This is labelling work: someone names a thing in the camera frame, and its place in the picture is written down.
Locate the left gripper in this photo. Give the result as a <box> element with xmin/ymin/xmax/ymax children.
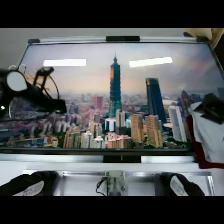
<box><xmin>33</xmin><ymin>90</ymin><xmax>68</xmax><ymax>115</ymax></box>

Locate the white shirt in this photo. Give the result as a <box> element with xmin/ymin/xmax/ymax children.
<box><xmin>187</xmin><ymin>101</ymin><xmax>224</xmax><ymax>165</ymax></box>

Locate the red garment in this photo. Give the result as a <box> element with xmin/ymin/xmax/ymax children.
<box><xmin>185</xmin><ymin>114</ymin><xmax>224</xmax><ymax>170</ymax></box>

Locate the black cable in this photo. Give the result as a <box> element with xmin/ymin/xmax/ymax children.
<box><xmin>45</xmin><ymin>73</ymin><xmax>62</xmax><ymax>101</ymax></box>
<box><xmin>95</xmin><ymin>177</ymin><xmax>108</xmax><ymax>197</ymax></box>

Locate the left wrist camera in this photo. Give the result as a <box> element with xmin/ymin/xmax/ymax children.
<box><xmin>32</xmin><ymin>66</ymin><xmax>56</xmax><ymax>88</ymax></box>

